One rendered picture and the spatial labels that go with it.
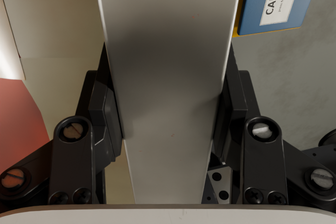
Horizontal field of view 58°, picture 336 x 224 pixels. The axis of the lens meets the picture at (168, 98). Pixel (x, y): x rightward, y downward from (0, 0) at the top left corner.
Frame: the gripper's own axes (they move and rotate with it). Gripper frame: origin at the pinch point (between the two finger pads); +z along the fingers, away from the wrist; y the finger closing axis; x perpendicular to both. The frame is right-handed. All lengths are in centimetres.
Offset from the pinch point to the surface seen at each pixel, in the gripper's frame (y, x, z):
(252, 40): 49, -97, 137
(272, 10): 14.3, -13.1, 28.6
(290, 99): 92, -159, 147
